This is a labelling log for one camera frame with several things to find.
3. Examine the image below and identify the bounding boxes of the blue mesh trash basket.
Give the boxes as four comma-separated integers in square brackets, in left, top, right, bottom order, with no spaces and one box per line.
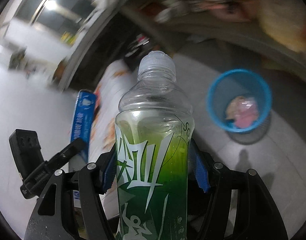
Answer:
[206,69,272,133]

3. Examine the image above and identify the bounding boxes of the green drink bottle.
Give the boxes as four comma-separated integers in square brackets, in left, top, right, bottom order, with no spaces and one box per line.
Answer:
[115,51,195,239]

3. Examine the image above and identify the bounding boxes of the pink mesh packet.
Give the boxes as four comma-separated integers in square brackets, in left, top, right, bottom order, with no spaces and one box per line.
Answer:
[234,98,259,129]

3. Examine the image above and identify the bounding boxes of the floral tablecloth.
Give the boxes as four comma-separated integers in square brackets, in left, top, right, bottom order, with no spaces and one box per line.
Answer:
[68,60,137,172]

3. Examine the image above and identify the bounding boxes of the brown paper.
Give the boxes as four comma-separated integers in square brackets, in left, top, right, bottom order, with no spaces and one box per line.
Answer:
[225,96,246,120]

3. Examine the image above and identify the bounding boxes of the blue toothpaste box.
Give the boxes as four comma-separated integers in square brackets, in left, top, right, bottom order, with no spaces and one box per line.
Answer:
[70,89,97,163]

